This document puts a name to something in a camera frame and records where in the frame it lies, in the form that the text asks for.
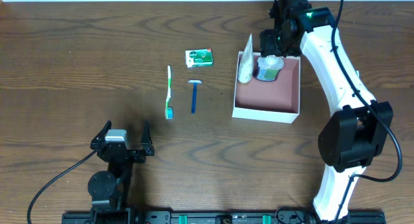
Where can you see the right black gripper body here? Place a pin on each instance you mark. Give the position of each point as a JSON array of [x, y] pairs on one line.
[[270, 44]]

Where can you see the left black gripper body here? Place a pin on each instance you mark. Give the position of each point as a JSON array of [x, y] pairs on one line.
[[136, 153]]

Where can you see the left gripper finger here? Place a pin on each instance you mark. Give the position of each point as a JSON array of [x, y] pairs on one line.
[[100, 137], [146, 142]]

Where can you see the clear pump sanitizer bottle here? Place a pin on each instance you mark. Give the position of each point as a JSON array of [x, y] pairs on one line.
[[268, 68]]

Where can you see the white cream tube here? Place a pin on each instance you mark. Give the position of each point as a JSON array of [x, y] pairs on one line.
[[246, 65]]

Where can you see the green Dettol soap bar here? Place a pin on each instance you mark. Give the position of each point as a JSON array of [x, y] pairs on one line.
[[198, 58]]

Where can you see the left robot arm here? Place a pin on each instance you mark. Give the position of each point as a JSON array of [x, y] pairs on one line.
[[109, 188]]

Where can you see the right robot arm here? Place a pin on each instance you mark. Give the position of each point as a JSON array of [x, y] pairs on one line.
[[359, 125]]

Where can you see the green white toothbrush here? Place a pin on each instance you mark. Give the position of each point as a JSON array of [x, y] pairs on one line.
[[168, 110]]

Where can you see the white box pink interior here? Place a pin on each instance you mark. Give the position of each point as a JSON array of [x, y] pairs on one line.
[[277, 101]]

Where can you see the blue disposable razor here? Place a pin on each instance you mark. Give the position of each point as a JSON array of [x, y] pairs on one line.
[[195, 83]]

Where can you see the black mounting rail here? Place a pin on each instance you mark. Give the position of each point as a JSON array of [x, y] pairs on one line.
[[280, 216]]

